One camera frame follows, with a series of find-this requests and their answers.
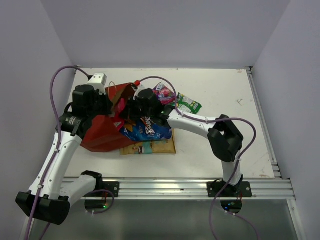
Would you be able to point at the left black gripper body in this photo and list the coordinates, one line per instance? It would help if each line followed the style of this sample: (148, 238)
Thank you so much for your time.
(101, 106)

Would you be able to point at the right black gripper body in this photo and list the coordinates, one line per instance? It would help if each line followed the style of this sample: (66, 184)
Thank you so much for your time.
(136, 111)

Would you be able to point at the pink Real chips bag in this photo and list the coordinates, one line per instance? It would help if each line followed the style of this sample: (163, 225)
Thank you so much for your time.
(118, 109)

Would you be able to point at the blue Doritos chips bag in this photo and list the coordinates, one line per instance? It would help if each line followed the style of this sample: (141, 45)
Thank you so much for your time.
(144, 130)

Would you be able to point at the red paper bag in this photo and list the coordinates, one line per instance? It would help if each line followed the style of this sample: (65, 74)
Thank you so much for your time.
(104, 135)

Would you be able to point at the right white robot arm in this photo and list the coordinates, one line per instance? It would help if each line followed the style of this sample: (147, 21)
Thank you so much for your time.
(224, 138)

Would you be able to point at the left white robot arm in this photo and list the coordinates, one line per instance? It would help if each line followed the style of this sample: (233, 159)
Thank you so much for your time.
(46, 199)

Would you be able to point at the purple candy bag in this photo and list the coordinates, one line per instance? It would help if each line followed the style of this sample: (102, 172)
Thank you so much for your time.
(164, 94)

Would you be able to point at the green snack bag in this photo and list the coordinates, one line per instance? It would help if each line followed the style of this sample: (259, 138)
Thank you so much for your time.
(185, 104)

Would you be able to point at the tan popcorn chips bag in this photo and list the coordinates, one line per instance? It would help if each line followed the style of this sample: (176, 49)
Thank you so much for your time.
(165, 146)

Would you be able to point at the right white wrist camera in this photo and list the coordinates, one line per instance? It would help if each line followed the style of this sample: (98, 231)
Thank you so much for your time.
(138, 87)

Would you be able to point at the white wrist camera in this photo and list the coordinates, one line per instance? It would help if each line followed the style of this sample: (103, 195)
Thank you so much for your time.
(98, 82)
(138, 87)

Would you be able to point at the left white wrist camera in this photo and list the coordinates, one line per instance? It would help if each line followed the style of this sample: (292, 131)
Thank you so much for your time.
(98, 82)

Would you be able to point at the aluminium mounting rail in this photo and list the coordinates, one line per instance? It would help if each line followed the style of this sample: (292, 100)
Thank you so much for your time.
(197, 189)

